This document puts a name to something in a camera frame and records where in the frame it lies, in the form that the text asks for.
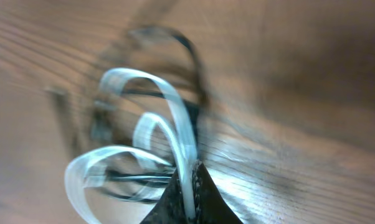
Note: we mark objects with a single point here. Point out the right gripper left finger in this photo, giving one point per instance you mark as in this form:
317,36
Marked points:
170,207

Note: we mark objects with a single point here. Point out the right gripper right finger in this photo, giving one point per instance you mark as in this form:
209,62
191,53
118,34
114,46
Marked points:
210,207

